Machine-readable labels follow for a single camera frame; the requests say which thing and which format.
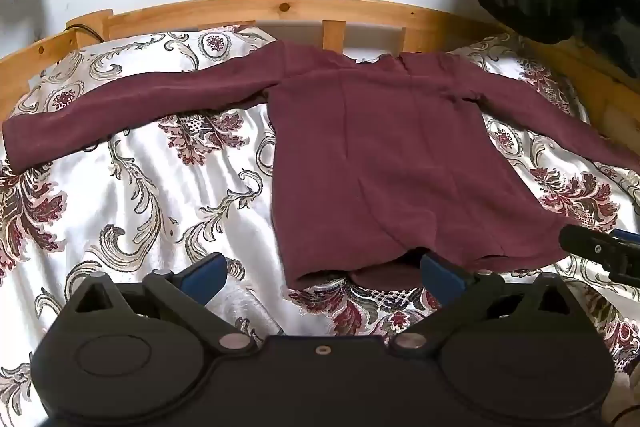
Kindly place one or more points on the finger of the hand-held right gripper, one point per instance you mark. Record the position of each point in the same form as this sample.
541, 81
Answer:
585, 244
627, 235

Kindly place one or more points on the floral satin bedspread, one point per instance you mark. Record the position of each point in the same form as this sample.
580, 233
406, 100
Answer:
150, 187

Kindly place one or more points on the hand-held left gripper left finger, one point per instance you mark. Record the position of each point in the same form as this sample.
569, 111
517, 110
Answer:
206, 278

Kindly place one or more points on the wooden bed frame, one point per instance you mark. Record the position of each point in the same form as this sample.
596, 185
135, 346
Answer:
210, 9

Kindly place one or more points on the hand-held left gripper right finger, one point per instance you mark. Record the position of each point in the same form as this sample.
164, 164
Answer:
441, 278

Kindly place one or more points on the maroon long-sleeve sweater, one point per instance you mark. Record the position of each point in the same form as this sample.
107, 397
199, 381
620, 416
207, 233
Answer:
380, 157

